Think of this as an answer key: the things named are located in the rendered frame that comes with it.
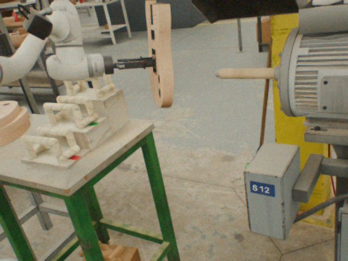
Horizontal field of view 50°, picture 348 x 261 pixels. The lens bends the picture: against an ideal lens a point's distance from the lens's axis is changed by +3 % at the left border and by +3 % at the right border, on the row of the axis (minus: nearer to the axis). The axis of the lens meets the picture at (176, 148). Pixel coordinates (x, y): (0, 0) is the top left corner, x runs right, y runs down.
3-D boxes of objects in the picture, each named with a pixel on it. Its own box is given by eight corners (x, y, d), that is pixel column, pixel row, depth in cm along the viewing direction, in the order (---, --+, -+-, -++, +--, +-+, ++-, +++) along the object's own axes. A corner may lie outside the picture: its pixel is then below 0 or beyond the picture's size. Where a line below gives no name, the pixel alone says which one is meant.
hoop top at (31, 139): (61, 143, 149) (59, 136, 147) (55, 147, 147) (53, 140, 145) (26, 140, 159) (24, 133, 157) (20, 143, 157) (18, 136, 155)
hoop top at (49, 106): (82, 110, 157) (79, 103, 156) (76, 113, 155) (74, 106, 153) (48, 107, 167) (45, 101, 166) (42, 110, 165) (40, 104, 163)
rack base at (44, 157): (91, 150, 160) (91, 148, 159) (68, 169, 148) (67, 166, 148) (45, 145, 173) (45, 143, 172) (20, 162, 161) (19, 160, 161)
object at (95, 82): (104, 95, 169) (99, 75, 165) (100, 98, 167) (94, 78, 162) (99, 95, 171) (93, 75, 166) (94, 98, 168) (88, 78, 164)
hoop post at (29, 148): (38, 156, 161) (30, 137, 157) (32, 160, 158) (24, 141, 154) (33, 155, 162) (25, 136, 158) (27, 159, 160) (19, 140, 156)
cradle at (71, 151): (82, 150, 158) (80, 143, 157) (63, 163, 150) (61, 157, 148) (76, 149, 160) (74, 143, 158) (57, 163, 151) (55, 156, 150)
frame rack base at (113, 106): (131, 121, 183) (123, 88, 175) (113, 135, 171) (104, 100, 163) (88, 118, 195) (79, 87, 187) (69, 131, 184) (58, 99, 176)
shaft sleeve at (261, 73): (273, 74, 110) (275, 80, 112) (275, 65, 111) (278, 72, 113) (218, 74, 119) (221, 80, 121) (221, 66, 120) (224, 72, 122)
